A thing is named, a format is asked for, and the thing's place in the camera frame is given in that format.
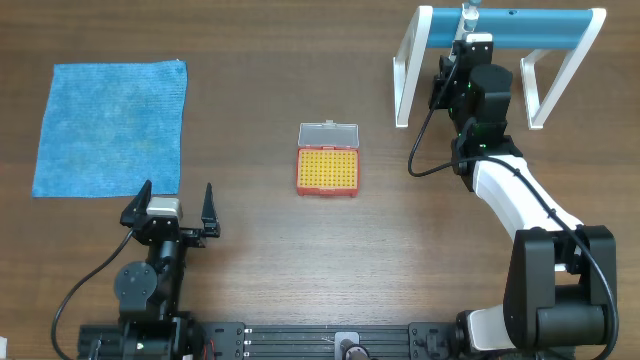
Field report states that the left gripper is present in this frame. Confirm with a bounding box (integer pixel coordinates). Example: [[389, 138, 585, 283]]
[[119, 179, 222, 249]]

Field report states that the white pipette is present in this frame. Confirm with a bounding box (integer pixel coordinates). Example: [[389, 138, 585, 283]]
[[451, 0, 484, 64]]

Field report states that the blue cloth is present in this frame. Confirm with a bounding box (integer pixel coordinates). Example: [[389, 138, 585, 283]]
[[31, 59, 189, 199]]

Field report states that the red and yellow tip box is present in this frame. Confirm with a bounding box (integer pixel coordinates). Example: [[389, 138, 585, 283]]
[[295, 119, 361, 199]]

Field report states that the white and blue stand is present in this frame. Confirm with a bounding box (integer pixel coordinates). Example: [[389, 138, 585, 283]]
[[392, 4, 608, 131]]

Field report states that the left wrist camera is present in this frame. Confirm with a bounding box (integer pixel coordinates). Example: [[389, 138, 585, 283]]
[[144, 196, 183, 221]]

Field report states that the black cable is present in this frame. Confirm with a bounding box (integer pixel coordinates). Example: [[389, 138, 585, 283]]
[[407, 52, 620, 360], [49, 228, 136, 360]]

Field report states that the mounting rail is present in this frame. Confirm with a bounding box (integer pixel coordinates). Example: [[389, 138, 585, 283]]
[[77, 322, 576, 360]]

